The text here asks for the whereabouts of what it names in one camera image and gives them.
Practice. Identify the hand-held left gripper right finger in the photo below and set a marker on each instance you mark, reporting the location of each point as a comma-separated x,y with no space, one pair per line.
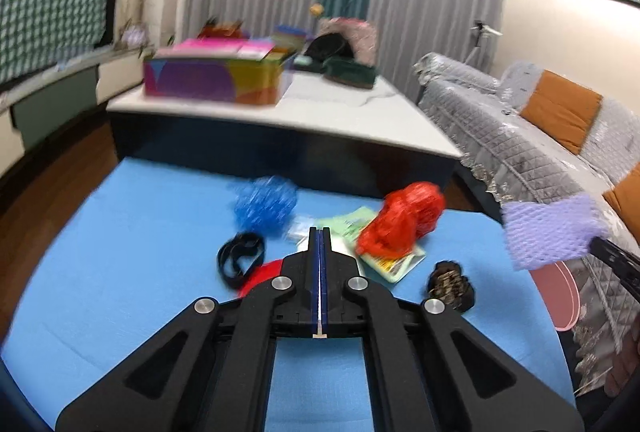
325,272

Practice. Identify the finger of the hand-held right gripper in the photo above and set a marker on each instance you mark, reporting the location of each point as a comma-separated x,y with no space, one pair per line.
629,279
617,253

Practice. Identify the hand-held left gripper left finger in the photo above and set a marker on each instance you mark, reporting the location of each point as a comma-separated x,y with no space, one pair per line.
312,272

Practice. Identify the small clear packet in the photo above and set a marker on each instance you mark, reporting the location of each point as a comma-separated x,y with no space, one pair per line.
300,227

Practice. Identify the red wrapper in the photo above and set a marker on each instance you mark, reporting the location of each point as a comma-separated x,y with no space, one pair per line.
262,274

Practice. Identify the green snack packet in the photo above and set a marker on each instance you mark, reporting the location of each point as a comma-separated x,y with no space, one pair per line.
395,264

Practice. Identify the purple foam net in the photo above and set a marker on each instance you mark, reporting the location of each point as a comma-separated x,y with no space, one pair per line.
550,232

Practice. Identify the pink plastic basin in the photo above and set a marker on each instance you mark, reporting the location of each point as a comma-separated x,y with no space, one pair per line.
555,297

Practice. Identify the blue foam net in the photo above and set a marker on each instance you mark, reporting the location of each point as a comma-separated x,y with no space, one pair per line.
265,204

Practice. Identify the red plastic bag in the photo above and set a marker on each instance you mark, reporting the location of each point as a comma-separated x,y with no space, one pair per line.
400,217

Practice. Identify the dark brown lumpy object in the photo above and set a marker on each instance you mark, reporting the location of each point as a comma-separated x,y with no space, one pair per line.
450,284

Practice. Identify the person's right hand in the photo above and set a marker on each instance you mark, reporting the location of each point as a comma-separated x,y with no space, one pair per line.
625,364

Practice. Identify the orange cushion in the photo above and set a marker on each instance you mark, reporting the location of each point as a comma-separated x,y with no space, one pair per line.
560,112
627,202

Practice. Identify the white coffee table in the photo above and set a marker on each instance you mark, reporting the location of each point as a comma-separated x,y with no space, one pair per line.
350,112

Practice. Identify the blue mat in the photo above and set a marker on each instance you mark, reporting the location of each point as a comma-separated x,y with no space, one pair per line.
150,237

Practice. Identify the grey quilted sofa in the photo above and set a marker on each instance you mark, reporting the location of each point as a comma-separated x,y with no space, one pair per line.
500,132

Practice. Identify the dark green bag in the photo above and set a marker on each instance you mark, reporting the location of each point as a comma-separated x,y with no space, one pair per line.
350,73

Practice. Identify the light green pouch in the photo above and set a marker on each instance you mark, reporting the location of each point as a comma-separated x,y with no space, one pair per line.
307,61

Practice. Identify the colourful cardboard box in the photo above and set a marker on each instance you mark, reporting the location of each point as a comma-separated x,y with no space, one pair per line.
210,82

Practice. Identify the dark red box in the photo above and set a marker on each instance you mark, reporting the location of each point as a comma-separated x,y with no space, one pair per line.
222,30

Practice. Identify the white floor stand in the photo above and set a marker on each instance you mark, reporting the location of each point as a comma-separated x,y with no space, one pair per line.
481,32

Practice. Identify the small yellow ball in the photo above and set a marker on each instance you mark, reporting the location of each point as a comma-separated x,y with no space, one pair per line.
315,9

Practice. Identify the grey tv cabinet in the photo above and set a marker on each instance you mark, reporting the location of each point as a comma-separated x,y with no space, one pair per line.
55,97

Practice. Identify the green houseplant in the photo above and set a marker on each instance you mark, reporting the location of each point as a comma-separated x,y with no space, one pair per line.
132,12

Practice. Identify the green checked cloth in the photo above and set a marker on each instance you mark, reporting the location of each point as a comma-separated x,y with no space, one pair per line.
50,7

